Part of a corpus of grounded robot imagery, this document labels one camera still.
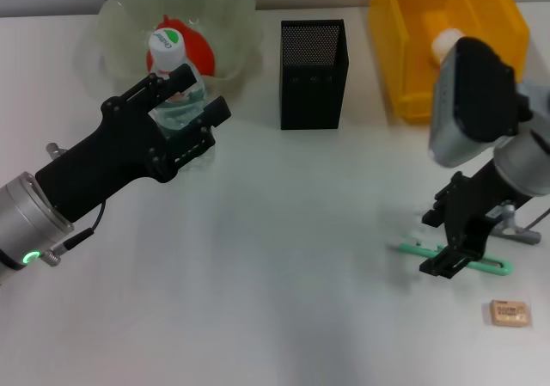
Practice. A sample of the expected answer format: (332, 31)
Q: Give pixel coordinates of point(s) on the green utility knife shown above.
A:
(498, 267)

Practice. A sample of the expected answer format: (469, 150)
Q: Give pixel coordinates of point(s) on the orange fruit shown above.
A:
(199, 55)

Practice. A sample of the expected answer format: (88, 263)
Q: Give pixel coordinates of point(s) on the silver mount clamp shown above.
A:
(54, 150)
(508, 218)

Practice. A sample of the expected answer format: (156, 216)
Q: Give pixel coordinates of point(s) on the beige eraser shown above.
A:
(510, 314)

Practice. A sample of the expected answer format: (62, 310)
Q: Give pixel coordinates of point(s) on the clear green-label water bottle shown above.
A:
(166, 48)

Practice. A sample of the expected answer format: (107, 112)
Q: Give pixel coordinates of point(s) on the yellow plastic bin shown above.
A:
(412, 59)

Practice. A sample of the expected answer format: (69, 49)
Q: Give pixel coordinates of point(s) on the translucent green fruit plate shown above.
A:
(124, 29)

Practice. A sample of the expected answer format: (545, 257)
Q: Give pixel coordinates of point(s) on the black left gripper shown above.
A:
(111, 158)

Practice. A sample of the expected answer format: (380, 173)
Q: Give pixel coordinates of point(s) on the white paper ball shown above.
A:
(442, 44)

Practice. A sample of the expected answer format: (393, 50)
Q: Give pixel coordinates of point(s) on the left silver mount clamp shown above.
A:
(54, 150)

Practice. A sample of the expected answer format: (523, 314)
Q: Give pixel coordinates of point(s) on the grey marker pen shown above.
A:
(533, 236)

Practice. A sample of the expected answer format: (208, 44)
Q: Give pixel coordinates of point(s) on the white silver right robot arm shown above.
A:
(533, 162)

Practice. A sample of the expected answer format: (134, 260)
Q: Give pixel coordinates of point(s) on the black mesh pen holder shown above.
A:
(311, 98)

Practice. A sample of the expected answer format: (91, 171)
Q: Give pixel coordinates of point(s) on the right silver mount clamp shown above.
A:
(508, 218)

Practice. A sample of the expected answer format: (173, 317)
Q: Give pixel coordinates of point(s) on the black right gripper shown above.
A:
(477, 205)

